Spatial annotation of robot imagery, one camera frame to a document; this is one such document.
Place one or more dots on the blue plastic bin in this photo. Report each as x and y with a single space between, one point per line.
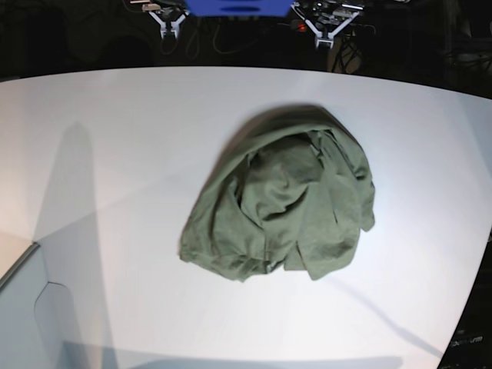
225 8

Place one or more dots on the green t-shirt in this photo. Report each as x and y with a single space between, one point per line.
293 189

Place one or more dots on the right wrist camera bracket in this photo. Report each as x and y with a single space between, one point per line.
168 27

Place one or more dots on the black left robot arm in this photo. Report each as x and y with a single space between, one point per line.
330 9

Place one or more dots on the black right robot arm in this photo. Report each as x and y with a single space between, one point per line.
156 5

